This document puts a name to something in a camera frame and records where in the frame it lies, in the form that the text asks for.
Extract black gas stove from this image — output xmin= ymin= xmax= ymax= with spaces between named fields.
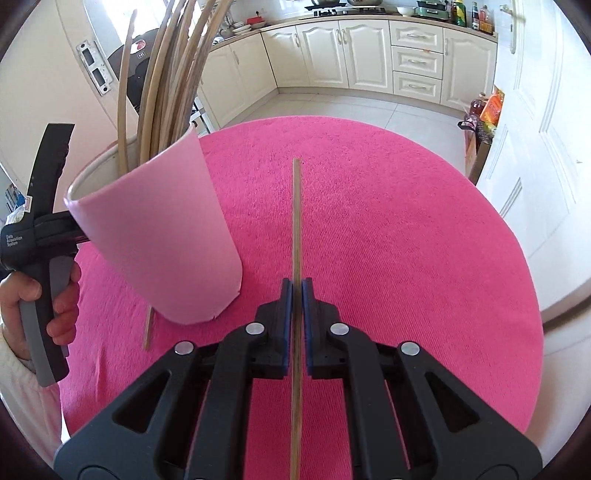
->
xmin=298 ymin=4 xmax=389 ymax=22

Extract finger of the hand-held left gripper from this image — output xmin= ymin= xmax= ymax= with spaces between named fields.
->
xmin=33 ymin=210 xmax=93 ymax=253

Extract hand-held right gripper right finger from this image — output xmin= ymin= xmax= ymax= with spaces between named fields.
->
xmin=301 ymin=278 xmax=544 ymax=480

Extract cluttered shelf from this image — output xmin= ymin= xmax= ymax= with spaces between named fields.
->
xmin=0 ymin=182 xmax=29 ymax=227

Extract white panel door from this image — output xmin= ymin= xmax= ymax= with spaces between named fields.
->
xmin=475 ymin=0 xmax=591 ymax=324

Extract metal trolley rack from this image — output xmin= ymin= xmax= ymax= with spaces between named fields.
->
xmin=189 ymin=95 xmax=219 ymax=137

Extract green countertop appliance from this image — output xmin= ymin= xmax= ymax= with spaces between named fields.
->
xmin=416 ymin=0 xmax=451 ymax=22

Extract bundle of wooden chopsticks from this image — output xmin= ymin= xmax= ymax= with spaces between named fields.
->
xmin=116 ymin=0 xmax=232 ymax=177

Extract pink round tablecloth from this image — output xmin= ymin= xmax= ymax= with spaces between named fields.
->
xmin=60 ymin=115 xmax=546 ymax=480

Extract single wooden chopstick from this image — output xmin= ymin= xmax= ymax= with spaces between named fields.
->
xmin=289 ymin=158 xmax=304 ymax=480

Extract orange snack bag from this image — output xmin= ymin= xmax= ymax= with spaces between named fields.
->
xmin=480 ymin=85 xmax=507 ymax=128

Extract cardboard box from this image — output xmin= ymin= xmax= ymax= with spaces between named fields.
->
xmin=465 ymin=129 xmax=496 ymax=185

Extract metal door lock plate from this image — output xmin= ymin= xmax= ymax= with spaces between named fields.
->
xmin=76 ymin=39 xmax=116 ymax=96

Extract black kitchen appliance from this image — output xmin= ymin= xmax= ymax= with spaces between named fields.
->
xmin=108 ymin=28 xmax=160 ymax=114

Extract person's left hand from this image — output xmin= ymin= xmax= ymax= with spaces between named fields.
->
xmin=0 ymin=261 xmax=83 ymax=362

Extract metal door handle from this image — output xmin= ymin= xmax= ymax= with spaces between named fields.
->
xmin=501 ymin=2 xmax=520 ymax=56

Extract person's left forearm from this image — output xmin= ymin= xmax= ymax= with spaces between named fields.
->
xmin=0 ymin=330 xmax=65 ymax=463

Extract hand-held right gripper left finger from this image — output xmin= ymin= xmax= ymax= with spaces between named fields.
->
xmin=53 ymin=278 xmax=295 ymax=480

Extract cream base cabinets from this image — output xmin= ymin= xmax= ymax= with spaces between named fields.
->
xmin=198 ymin=16 xmax=499 ymax=131

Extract pink paper cup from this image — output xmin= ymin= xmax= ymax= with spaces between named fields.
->
xmin=64 ymin=124 xmax=243 ymax=325

